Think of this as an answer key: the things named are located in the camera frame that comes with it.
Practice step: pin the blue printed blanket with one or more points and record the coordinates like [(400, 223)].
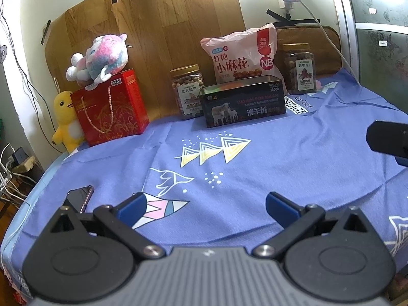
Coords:
[(287, 165)]

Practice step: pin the jar of light nuts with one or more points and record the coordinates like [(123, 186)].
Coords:
[(188, 92)]

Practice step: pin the yellow duck plush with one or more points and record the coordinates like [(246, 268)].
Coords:
[(67, 124)]

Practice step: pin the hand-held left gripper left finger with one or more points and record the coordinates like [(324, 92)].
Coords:
[(132, 208)]

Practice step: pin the frosted glass door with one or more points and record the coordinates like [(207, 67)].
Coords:
[(379, 44)]

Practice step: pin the pink plush toy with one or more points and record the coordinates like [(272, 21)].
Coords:
[(105, 57)]

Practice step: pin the smartphone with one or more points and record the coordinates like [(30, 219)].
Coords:
[(78, 197)]

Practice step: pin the pink snack bag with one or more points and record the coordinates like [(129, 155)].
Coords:
[(242, 57)]

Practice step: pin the black charger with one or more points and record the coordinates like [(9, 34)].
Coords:
[(19, 155)]

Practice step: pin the red gift box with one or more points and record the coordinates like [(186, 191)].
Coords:
[(111, 111)]

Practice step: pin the black box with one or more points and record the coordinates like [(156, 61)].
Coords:
[(245, 108)]

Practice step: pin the wooden board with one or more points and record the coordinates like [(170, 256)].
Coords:
[(153, 32)]

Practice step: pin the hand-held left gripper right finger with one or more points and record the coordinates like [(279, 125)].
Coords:
[(282, 207)]

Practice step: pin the jar of dark nuts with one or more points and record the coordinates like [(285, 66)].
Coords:
[(299, 70)]

